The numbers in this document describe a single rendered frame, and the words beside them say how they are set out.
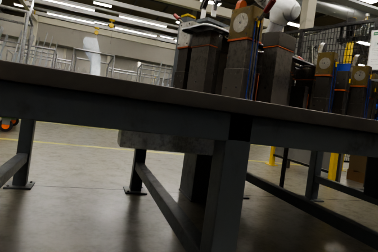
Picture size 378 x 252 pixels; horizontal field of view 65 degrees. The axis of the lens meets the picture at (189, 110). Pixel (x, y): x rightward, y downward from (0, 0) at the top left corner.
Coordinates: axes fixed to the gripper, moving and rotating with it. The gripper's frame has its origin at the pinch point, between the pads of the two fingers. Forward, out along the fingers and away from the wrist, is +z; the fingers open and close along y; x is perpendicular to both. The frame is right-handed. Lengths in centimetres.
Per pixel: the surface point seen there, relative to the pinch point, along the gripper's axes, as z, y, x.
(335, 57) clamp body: 18, 48, 50
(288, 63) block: 29, 53, 13
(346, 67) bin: 7, 5, 119
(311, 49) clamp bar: 2, 4, 82
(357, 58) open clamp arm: 11, 38, 83
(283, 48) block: 24, 54, 8
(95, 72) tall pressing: -11, -621, 52
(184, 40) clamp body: 23.0, 22.8, -23.3
